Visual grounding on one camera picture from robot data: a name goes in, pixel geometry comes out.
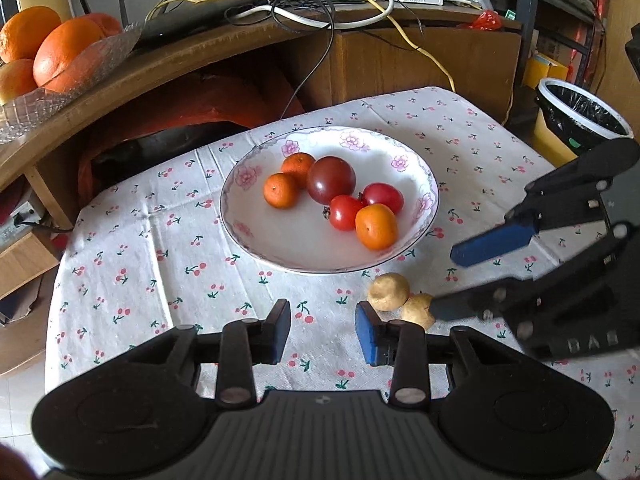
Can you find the large orange front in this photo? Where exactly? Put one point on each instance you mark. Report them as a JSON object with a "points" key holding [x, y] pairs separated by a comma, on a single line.
{"points": [[53, 65]]}

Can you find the large orange top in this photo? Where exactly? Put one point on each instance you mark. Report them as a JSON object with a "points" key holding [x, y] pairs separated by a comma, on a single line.
{"points": [[23, 34]]}

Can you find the small red tomato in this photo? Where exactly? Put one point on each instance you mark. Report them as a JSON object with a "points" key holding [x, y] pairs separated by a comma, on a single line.
{"points": [[343, 210]]}

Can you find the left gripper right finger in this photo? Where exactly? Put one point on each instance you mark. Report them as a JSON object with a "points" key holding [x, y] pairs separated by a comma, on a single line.
{"points": [[398, 344]]}

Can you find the oval red tomato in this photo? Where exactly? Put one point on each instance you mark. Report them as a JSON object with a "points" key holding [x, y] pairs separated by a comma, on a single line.
{"points": [[385, 194]]}

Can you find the cherry print tablecloth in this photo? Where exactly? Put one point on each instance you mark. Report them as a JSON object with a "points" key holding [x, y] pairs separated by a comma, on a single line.
{"points": [[151, 253]]}

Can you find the curved wooden tv cabinet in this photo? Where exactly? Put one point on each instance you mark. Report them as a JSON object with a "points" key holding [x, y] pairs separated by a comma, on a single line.
{"points": [[425, 47]]}

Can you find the tan kiwi fruit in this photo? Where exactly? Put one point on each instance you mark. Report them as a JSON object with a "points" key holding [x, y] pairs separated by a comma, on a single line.
{"points": [[388, 292]]}

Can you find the red basin under cabinet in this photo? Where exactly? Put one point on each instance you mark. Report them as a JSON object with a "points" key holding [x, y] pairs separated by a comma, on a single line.
{"points": [[206, 96]]}

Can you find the red plastic bag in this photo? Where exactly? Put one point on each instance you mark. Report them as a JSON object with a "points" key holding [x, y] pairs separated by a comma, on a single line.
{"points": [[488, 20]]}

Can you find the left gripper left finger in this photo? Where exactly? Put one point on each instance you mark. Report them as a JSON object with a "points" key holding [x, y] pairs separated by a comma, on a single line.
{"points": [[244, 344]]}

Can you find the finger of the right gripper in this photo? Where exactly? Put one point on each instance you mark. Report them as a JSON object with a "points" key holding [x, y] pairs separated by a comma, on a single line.
{"points": [[607, 269], [599, 185]]}

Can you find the glass fruit dish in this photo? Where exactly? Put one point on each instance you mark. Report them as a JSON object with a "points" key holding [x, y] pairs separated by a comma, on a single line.
{"points": [[22, 115]]}

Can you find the large orange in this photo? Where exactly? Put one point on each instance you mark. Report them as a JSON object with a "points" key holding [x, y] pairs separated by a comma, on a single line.
{"points": [[53, 65], [23, 34]]}

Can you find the yellow apple in dish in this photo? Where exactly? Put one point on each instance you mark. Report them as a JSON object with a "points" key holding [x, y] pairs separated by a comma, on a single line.
{"points": [[16, 79]]}

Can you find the dark red large tomato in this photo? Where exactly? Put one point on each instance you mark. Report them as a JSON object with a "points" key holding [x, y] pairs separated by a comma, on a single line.
{"points": [[329, 177]]}

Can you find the white floral ceramic bowl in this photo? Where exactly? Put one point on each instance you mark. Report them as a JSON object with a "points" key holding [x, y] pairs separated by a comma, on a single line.
{"points": [[301, 239]]}

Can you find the black wifi router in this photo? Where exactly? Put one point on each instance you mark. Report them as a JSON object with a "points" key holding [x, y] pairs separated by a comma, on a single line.
{"points": [[200, 10]]}

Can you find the green-brown kiwi fruit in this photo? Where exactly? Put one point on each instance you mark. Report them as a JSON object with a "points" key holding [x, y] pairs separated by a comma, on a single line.
{"points": [[417, 310]]}

